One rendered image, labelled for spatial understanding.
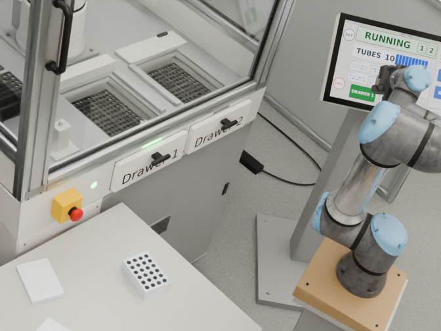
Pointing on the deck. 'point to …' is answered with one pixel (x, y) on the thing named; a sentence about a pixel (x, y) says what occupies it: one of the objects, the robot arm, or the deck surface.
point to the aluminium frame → (35, 106)
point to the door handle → (62, 39)
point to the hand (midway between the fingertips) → (377, 92)
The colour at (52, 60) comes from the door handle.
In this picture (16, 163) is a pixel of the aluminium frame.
